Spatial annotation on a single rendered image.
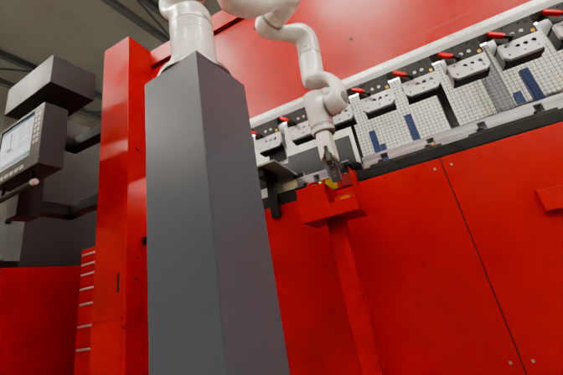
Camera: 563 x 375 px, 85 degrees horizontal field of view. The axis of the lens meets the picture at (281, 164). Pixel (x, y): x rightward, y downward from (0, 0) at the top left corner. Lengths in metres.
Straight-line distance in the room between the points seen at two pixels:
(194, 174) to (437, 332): 1.00
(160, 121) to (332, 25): 1.34
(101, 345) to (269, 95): 1.55
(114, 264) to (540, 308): 1.83
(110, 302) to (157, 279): 1.28
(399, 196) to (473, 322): 0.48
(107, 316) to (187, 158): 1.40
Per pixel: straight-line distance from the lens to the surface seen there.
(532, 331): 1.33
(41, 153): 1.94
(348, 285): 1.08
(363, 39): 1.79
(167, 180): 0.68
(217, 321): 0.57
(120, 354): 1.89
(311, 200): 1.07
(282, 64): 1.89
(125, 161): 2.06
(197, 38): 0.89
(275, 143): 1.67
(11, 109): 2.52
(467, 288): 1.29
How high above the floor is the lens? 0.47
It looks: 22 degrees up
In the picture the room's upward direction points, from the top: 11 degrees counter-clockwise
